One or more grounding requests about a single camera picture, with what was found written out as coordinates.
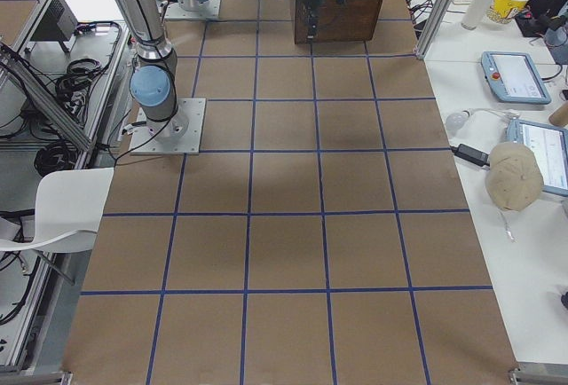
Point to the aluminium frame post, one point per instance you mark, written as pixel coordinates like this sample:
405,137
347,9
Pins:
431,27

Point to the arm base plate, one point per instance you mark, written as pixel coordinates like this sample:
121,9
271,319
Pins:
181,135
210,11

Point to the white light bulb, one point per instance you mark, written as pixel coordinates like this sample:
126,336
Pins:
456,121

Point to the upper blue teach pendant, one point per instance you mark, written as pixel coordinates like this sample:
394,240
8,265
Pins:
513,78

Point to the white plastic chair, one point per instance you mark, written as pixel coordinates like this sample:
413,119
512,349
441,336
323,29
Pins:
69,207

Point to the beige baseball cap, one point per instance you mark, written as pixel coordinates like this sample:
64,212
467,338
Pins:
514,180

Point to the grey control box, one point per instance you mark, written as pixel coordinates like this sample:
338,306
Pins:
58,25

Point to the dark brown wooden cabinet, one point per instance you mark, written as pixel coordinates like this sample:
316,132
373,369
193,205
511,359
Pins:
353,21

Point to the yellow popcorn cup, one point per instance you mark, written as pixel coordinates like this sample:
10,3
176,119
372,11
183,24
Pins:
504,11

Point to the black power adapter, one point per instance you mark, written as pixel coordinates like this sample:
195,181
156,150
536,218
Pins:
471,155

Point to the lower blue teach pendant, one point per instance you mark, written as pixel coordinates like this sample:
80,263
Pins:
549,145

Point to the blue teach pendant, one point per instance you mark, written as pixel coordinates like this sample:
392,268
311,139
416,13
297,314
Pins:
513,78
549,145

